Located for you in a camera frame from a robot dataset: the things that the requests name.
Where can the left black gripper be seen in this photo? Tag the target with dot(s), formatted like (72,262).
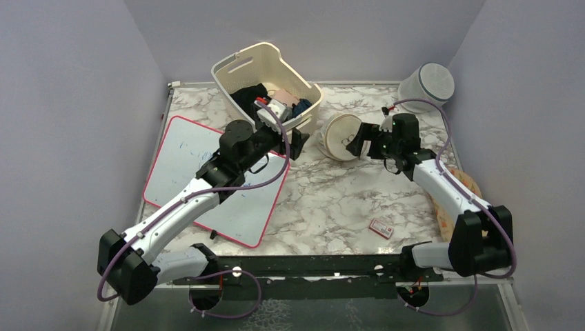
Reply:
(296,141)

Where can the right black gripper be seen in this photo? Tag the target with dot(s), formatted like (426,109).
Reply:
(369,132)

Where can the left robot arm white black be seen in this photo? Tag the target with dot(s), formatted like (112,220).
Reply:
(132,264)

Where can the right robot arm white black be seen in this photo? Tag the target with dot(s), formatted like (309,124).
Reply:
(482,237)

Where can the cream plastic laundry basket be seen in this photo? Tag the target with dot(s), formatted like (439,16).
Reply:
(262,63)

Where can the blue garment in basket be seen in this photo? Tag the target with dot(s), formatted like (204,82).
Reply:
(300,107)

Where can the pink garment in basket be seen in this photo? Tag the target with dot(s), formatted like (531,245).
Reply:
(285,98)

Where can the black garment in basket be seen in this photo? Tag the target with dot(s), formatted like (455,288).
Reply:
(245,97)

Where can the small red white card box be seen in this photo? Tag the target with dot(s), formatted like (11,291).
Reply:
(380,228)

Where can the carrot pattern round cushion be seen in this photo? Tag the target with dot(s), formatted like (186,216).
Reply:
(445,222)

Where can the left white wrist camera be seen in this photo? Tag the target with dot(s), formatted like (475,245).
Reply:
(272,113)

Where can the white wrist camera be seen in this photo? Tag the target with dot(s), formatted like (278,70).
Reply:
(387,123)
(272,113)

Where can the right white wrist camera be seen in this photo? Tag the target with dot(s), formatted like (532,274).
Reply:
(387,123)

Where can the black mounting rail base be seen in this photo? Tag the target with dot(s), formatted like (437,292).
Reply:
(246,278)

